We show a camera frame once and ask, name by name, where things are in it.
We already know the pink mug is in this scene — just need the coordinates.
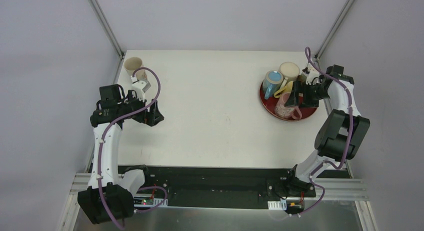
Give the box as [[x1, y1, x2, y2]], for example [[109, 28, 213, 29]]
[[274, 92, 303, 120]]

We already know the cream floral mug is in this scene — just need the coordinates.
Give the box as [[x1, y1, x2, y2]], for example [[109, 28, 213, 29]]
[[123, 57, 148, 80]]

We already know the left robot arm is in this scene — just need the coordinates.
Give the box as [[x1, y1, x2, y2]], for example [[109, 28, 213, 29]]
[[77, 84, 164, 224]]

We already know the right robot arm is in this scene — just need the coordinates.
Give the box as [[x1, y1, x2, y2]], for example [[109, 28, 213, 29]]
[[283, 64, 370, 196]]

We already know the yellow mug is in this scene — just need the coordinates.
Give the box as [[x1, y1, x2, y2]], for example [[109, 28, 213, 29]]
[[273, 81, 294, 98]]

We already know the cream green mug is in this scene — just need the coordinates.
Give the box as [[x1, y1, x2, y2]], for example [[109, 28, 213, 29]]
[[297, 73, 307, 82]]

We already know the blue mug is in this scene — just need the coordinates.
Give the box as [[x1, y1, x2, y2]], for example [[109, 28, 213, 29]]
[[261, 70, 284, 100]]

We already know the red round tray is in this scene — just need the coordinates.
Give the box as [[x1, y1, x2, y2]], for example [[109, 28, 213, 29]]
[[259, 84, 318, 122]]

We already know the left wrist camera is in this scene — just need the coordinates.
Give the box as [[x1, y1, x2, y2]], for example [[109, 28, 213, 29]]
[[131, 76, 151, 102]]

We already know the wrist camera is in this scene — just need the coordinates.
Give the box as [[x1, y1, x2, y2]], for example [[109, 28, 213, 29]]
[[131, 76, 151, 102], [302, 65, 321, 85]]

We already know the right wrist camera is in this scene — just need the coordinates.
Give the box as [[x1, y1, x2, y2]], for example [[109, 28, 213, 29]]
[[302, 65, 321, 85]]

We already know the left white cable duct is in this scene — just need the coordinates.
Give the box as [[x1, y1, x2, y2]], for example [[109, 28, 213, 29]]
[[133, 196, 168, 209]]

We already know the white cable duct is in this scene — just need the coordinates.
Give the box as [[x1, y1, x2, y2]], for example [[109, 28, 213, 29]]
[[267, 199, 287, 211], [133, 196, 168, 209]]

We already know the right aluminium frame post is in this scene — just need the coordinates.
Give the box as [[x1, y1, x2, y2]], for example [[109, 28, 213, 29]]
[[314, 0, 356, 62]]

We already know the aluminium frame post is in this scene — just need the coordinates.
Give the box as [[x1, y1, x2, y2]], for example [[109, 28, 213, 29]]
[[87, 0, 125, 60], [314, 0, 356, 62]]

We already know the right white cable duct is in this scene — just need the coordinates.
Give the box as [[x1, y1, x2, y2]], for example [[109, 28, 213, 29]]
[[267, 199, 287, 211]]

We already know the left aluminium frame post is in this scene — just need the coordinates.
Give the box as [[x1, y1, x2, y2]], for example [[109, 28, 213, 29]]
[[87, 0, 125, 60]]

